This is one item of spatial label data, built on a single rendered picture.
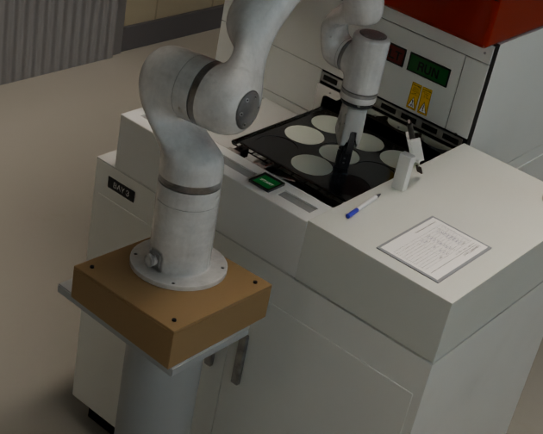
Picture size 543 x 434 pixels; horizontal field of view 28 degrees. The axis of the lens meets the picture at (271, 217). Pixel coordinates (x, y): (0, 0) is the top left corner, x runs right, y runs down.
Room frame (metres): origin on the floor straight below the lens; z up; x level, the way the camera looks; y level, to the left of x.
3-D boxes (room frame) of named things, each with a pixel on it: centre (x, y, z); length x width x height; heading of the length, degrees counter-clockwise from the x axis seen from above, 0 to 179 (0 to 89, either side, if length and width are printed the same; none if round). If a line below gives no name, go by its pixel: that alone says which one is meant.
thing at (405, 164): (2.12, -0.27, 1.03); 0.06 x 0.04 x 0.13; 146
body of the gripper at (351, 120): (2.28, -0.14, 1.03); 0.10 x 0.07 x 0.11; 8
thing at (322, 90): (2.53, -0.23, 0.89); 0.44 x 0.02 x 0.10; 56
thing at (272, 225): (2.08, 0.13, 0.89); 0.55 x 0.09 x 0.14; 56
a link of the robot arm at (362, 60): (2.28, -0.13, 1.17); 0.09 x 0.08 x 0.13; 53
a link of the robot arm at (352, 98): (2.28, -0.14, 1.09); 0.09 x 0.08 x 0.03; 8
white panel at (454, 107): (2.64, -0.09, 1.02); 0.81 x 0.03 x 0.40; 56
